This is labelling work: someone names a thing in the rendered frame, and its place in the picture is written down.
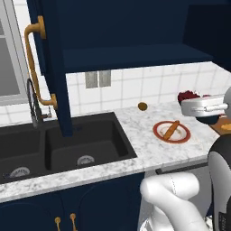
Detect red rimmed plate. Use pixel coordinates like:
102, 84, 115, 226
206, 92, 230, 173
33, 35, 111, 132
152, 120, 192, 144

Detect round brown pastry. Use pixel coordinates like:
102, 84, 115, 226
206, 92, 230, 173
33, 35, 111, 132
137, 101, 149, 112

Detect brass cabinet door handle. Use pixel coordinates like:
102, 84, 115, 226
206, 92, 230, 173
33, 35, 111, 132
23, 15, 59, 111

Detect navy base cabinet door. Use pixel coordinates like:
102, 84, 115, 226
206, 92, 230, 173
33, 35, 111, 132
0, 192, 67, 231
64, 171, 146, 231

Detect dark dishwasher handle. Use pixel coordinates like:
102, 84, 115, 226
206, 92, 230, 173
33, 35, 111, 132
154, 162, 209, 176

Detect navy wall cabinet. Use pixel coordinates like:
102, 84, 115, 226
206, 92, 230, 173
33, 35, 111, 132
55, 0, 231, 74

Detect brown wooden cutting board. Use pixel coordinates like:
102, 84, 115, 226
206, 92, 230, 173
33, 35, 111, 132
208, 115, 231, 136

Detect grey framed window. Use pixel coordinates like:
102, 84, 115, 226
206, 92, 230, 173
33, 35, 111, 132
0, 0, 30, 106

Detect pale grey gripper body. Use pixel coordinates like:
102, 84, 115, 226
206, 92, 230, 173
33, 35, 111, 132
180, 94, 229, 118

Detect grey wall socket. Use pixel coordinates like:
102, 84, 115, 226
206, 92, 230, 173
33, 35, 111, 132
84, 70, 99, 89
98, 69, 113, 88

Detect long brown pastry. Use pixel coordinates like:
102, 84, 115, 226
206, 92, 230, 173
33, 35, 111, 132
162, 119, 181, 142

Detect dark tap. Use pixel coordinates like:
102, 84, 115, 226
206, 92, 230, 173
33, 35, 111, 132
25, 78, 52, 129

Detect brass base cabinet handle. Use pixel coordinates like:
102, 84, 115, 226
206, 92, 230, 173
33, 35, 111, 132
69, 212, 79, 231
54, 217, 62, 231

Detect black double sink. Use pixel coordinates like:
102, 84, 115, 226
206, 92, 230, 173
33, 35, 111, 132
0, 111, 139, 185

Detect dark red round thing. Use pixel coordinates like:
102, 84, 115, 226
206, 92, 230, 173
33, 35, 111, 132
177, 89, 212, 106

